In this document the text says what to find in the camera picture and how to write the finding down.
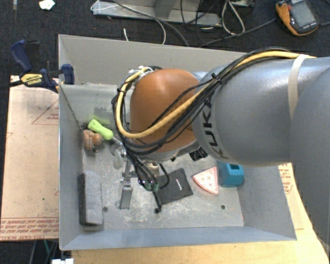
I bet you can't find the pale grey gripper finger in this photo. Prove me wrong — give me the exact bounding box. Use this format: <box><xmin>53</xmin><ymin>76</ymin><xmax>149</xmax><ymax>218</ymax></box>
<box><xmin>118</xmin><ymin>178</ymin><xmax>134</xmax><ymax>210</ymax></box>

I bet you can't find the black flat square pad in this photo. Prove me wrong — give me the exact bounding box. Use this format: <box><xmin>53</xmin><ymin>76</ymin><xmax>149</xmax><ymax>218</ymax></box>
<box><xmin>152</xmin><ymin>166</ymin><xmax>196</xmax><ymax>207</ymax></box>

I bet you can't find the grey and black sponge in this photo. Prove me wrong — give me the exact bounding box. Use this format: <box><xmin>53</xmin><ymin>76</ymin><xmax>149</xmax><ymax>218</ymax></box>
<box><xmin>75</xmin><ymin>170</ymin><xmax>107</xmax><ymax>228</ymax></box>

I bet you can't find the clear glass thing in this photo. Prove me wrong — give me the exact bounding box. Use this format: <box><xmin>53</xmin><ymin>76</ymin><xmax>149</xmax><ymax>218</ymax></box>
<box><xmin>110</xmin><ymin>140</ymin><xmax>127</xmax><ymax>169</ymax></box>

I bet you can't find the pink triangular sanding pad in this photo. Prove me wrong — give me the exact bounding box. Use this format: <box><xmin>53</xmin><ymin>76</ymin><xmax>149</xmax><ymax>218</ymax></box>
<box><xmin>191</xmin><ymin>165</ymin><xmax>221</xmax><ymax>195</ymax></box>

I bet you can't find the brown toy animal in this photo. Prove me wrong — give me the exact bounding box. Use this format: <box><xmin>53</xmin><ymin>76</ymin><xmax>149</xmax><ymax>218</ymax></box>
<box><xmin>80</xmin><ymin>128</ymin><xmax>104</xmax><ymax>153</ymax></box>

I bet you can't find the grey metal bin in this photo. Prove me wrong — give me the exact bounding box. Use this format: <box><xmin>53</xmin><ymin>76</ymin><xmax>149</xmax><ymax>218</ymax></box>
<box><xmin>47</xmin><ymin>34</ymin><xmax>307</xmax><ymax>263</ymax></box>

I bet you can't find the teal blue block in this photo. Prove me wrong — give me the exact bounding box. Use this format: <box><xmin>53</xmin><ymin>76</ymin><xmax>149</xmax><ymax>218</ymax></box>
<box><xmin>215</xmin><ymin>160</ymin><xmax>246</xmax><ymax>189</ymax></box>

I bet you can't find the green-handled screwdriver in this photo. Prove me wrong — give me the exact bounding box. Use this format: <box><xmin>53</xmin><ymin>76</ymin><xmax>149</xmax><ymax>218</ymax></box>
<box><xmin>86</xmin><ymin>118</ymin><xmax>123</xmax><ymax>143</ymax></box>

